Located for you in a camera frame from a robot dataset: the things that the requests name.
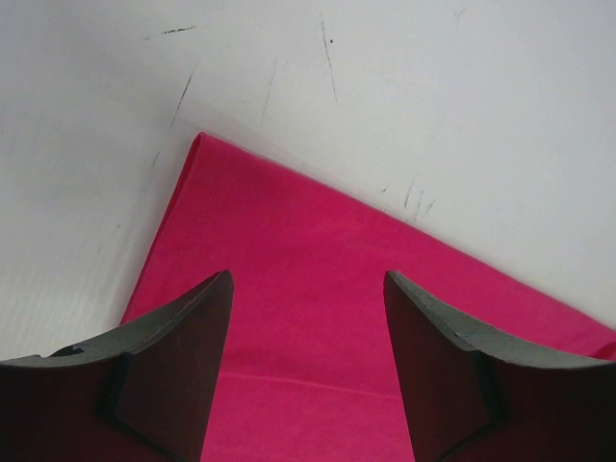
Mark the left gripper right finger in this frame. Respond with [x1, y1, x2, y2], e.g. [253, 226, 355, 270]
[383, 271, 615, 461]

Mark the pink t shirt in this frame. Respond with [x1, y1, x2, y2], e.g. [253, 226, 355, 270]
[125, 134, 615, 461]

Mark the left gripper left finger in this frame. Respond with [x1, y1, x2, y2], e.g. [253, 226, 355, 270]
[1, 270, 234, 461]

